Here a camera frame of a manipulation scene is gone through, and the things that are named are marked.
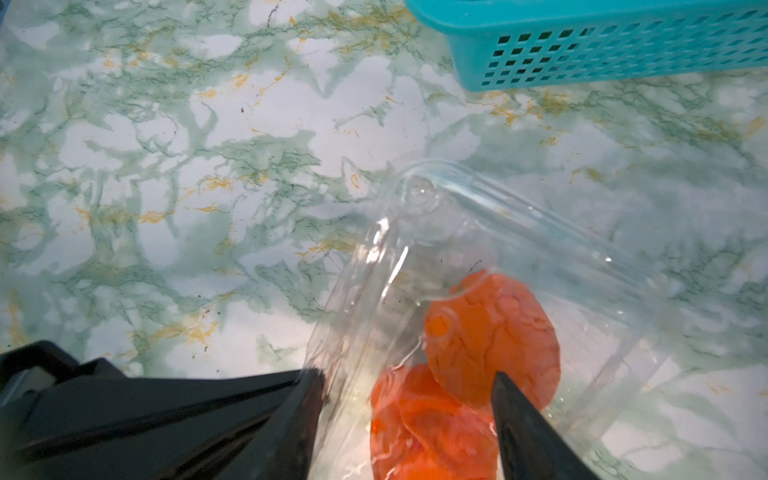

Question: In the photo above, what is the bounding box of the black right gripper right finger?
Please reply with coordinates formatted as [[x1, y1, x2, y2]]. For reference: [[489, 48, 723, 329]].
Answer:
[[491, 372, 598, 480]]

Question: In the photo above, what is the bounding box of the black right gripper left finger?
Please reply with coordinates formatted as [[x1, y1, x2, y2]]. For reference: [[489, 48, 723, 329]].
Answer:
[[1, 341, 324, 479]]

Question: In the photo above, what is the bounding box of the orange fruit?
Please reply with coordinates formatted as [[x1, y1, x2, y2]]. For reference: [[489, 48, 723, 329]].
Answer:
[[370, 364, 499, 479], [424, 270, 561, 411]]

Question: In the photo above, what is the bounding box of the clear clamshell container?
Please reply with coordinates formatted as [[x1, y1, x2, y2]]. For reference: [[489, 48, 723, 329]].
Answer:
[[306, 161, 684, 479]]

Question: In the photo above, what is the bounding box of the teal plastic basket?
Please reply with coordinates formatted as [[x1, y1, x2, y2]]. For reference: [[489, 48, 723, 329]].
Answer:
[[406, 0, 767, 91]]

